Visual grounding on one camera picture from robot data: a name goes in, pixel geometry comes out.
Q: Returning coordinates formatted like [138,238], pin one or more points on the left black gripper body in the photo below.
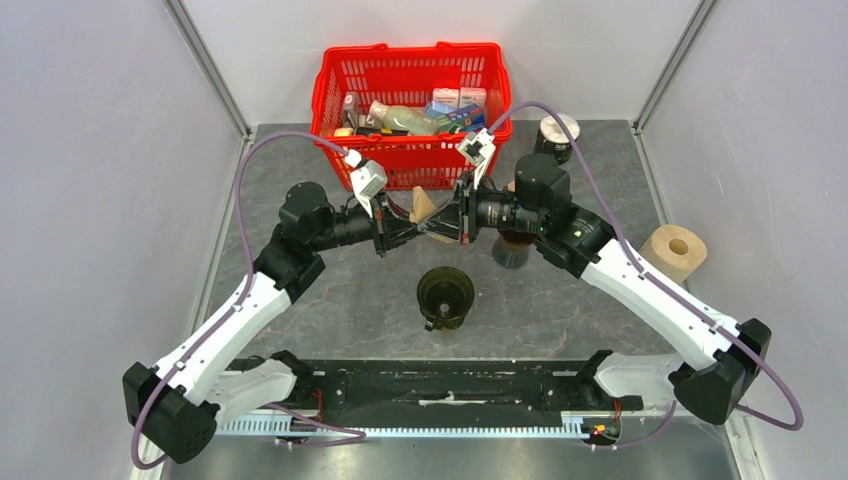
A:
[382,225]

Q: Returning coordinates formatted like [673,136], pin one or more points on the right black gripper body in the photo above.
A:
[469,191]

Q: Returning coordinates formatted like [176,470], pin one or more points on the brown dripper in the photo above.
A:
[518,239]

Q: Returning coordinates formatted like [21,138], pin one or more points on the dark dripper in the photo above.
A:
[445,296]

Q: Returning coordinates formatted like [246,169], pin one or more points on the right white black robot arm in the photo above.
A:
[716,368]

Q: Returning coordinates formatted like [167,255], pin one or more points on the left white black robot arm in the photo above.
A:
[179,403]

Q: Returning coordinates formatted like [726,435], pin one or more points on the blue green box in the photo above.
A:
[453,121]

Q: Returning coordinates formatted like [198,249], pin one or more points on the white pink carton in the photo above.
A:
[469,96]
[446,96]

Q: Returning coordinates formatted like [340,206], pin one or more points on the black wrapped paper roll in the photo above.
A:
[551,140]

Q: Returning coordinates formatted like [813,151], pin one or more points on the clear plastic bottle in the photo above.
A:
[399,117]

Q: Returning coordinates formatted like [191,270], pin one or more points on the small grey pouch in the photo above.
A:
[350,110]

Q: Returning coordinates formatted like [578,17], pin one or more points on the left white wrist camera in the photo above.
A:
[367,179]

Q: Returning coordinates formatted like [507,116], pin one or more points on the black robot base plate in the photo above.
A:
[429,394]

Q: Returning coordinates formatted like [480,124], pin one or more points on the slotted white cable duct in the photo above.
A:
[279,424]

